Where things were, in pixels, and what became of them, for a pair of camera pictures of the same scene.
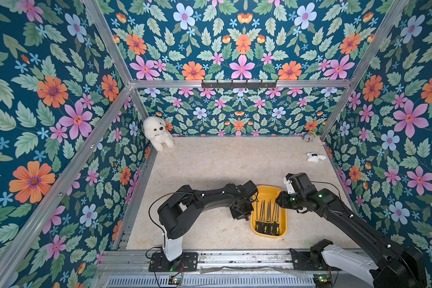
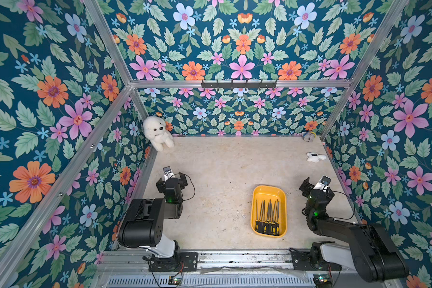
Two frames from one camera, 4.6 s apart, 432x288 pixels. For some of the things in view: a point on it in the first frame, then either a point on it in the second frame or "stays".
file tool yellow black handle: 261,223 stays
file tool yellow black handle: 274,227 stays
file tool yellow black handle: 276,225 stays
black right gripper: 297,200 to 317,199
